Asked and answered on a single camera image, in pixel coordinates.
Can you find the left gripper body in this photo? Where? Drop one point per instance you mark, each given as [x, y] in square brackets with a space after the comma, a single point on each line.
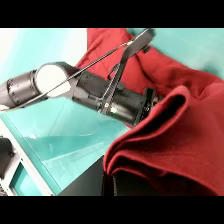
[128, 103]

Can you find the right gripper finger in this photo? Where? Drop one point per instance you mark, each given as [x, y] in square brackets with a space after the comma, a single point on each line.
[87, 185]

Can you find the red garment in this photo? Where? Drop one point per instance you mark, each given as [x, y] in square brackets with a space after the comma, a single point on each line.
[186, 140]

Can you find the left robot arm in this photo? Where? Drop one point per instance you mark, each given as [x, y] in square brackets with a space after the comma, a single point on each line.
[50, 80]

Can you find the silver frame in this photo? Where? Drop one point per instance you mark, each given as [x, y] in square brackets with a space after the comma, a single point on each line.
[30, 170]

